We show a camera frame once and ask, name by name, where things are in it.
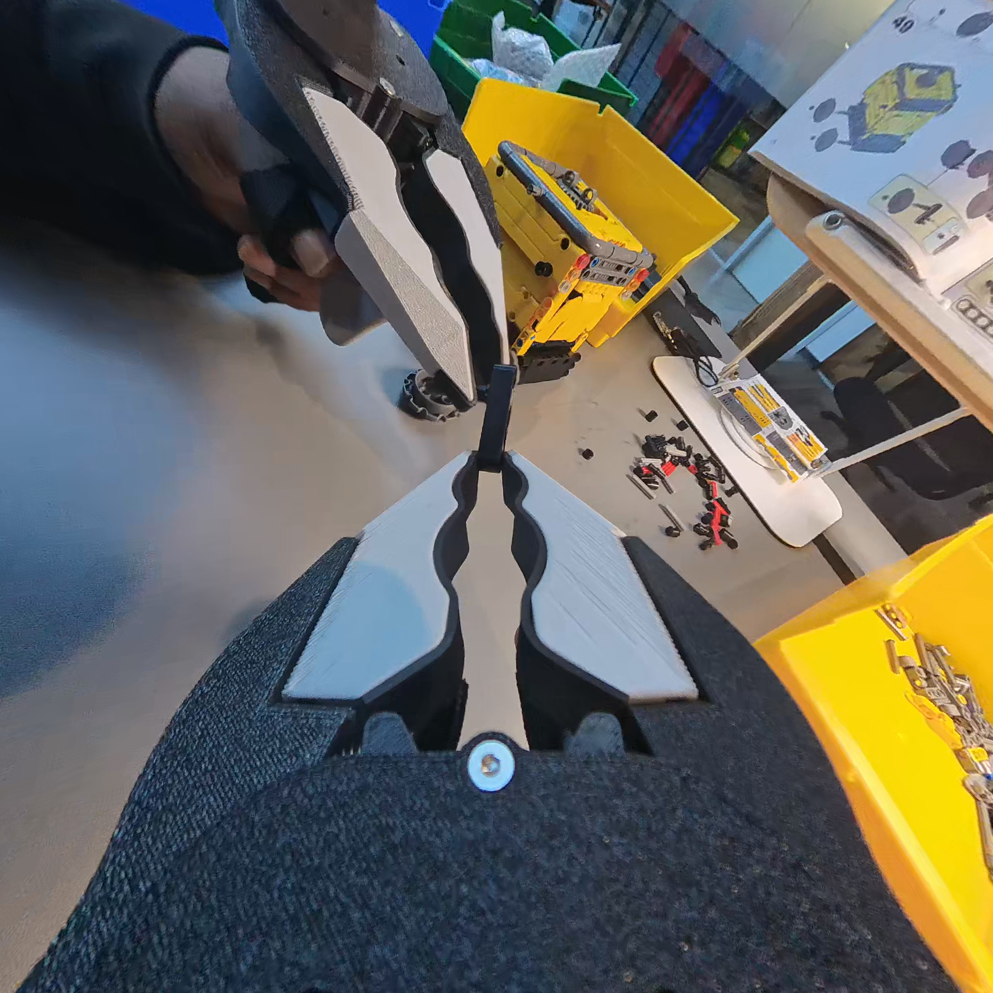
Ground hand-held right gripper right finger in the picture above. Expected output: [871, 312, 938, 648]
[505, 452, 699, 709]

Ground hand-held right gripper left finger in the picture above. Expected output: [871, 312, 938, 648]
[284, 452, 480, 709]

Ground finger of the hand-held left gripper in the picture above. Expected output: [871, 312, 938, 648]
[419, 149, 515, 375]
[300, 86, 480, 409]

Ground yellow toy brick vehicle model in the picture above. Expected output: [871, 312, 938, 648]
[399, 140, 662, 425]

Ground pile of black brick parts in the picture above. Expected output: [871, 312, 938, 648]
[627, 407, 744, 553]

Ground thin black holed brick beam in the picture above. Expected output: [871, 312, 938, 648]
[475, 362, 519, 473]

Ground yellow storage bin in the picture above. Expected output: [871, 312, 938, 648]
[461, 78, 743, 352]
[755, 516, 993, 993]

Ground pile of assorted brick beams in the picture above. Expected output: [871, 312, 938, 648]
[874, 603, 993, 873]

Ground building instruction booklet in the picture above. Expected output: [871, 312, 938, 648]
[750, 1, 993, 339]

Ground person's left forearm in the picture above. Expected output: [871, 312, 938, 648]
[1, 1, 234, 283]

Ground grey desk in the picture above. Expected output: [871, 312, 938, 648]
[1, 218, 916, 993]

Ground person's left hand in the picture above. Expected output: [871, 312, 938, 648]
[153, 44, 344, 311]

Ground blue storage bin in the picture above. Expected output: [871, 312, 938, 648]
[125, 1, 453, 60]

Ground green storage bin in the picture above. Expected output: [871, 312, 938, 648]
[430, 1, 640, 119]

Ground white plastic bag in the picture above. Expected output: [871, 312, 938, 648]
[489, 13, 623, 93]

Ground yellow printed sticker sheet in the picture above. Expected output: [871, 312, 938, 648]
[710, 365, 833, 484]

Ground rack of coloured bins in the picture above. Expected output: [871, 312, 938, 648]
[613, 1, 778, 175]

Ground black office chair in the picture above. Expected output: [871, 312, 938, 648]
[831, 373, 993, 507]

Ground dark wooden post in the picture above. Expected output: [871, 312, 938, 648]
[730, 277, 856, 375]

